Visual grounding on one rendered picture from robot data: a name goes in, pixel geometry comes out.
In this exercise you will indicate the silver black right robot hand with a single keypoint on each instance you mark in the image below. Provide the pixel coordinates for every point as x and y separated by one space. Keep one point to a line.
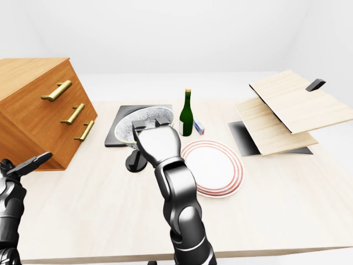
158 143

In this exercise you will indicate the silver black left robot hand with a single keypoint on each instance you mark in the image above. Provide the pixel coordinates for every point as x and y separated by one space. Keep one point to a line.
26 165

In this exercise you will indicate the patterned black and white bowl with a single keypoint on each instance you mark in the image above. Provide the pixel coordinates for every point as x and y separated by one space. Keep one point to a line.
125 127

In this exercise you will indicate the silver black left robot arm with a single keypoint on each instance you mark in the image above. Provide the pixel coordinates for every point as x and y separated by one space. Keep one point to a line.
9 215

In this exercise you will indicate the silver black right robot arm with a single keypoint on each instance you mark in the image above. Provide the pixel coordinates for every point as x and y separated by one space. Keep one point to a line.
182 198

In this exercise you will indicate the flat dark stove plate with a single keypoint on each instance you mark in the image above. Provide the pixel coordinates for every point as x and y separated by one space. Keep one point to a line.
113 136

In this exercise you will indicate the white plate with red rings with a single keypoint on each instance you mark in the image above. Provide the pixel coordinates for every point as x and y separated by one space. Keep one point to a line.
215 168

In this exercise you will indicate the green wine bottle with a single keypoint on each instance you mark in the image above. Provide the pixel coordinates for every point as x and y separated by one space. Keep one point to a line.
186 118

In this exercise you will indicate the small white blue box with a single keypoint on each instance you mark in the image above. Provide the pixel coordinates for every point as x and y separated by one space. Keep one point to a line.
199 127

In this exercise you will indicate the wooden drawer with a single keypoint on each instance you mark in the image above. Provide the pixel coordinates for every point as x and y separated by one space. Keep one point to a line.
27 109
70 154
52 130

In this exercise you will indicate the wooden cabinet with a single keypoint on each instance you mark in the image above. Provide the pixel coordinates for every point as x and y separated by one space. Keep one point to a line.
24 80

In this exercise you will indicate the small dark shape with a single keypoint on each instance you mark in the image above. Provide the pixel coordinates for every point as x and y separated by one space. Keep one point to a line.
152 263

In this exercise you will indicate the pale wooden two-tier rack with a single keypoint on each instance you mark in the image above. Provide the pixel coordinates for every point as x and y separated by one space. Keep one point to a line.
289 110

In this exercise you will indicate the small black block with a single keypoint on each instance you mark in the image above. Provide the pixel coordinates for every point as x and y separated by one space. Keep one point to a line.
315 85

